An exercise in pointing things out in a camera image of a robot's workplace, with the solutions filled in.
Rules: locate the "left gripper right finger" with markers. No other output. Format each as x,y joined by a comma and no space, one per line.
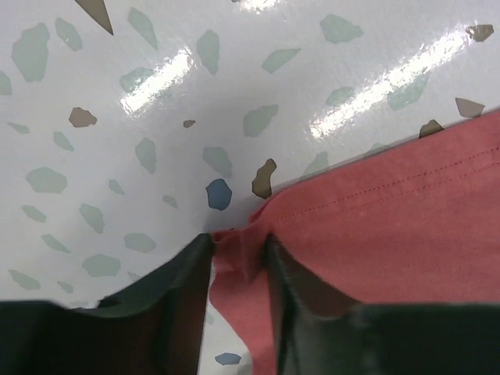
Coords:
318,329

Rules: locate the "pink t shirt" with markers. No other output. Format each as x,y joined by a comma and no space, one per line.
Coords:
416,223

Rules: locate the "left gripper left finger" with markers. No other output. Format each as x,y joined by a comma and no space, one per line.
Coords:
153,326

